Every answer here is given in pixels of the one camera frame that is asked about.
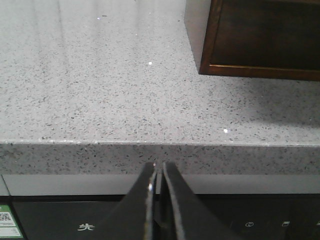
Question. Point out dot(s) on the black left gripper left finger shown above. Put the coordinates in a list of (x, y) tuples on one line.
[(133, 217)]

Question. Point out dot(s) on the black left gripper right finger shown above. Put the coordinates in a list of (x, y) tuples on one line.
[(183, 215)]

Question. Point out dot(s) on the dark wooden drawer cabinet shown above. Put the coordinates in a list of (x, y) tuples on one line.
[(207, 68)]

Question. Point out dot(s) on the lower wooden drawer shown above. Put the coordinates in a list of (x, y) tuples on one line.
[(269, 33)]

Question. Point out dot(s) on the black appliance under counter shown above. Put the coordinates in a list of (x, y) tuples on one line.
[(265, 216)]

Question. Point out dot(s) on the green QR code sticker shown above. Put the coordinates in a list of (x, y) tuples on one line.
[(9, 229)]

